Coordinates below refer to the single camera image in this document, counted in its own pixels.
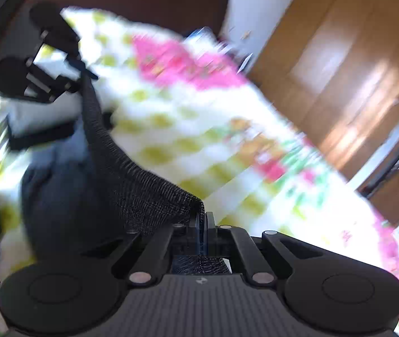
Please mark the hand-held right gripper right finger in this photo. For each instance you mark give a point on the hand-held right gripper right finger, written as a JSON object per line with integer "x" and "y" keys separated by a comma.
{"x": 212, "y": 233}

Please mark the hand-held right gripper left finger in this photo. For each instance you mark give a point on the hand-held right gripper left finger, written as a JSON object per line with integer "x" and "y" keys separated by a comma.
{"x": 196, "y": 233}

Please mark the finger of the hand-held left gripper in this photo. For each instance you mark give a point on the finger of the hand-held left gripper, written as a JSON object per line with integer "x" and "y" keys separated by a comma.
{"x": 69, "y": 51}
{"x": 50, "y": 84}

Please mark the dark tweed pants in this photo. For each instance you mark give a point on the dark tweed pants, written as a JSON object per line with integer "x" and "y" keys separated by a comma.
{"x": 129, "y": 182}

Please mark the black folded pants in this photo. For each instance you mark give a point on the black folded pants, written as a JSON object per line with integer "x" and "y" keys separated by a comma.
{"x": 38, "y": 138}

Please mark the light blue folded towel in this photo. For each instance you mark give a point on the light blue folded towel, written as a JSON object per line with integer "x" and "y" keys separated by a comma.
{"x": 41, "y": 116}

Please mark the checkered printed quilt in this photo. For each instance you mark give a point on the checkered printed quilt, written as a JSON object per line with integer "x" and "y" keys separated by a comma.
{"x": 192, "y": 119}

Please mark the small blue item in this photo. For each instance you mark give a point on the small blue item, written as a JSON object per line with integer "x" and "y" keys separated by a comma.
{"x": 202, "y": 35}

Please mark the light brown wooden wardrobe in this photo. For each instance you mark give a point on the light brown wooden wardrobe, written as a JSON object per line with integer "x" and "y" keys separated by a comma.
{"x": 343, "y": 59}

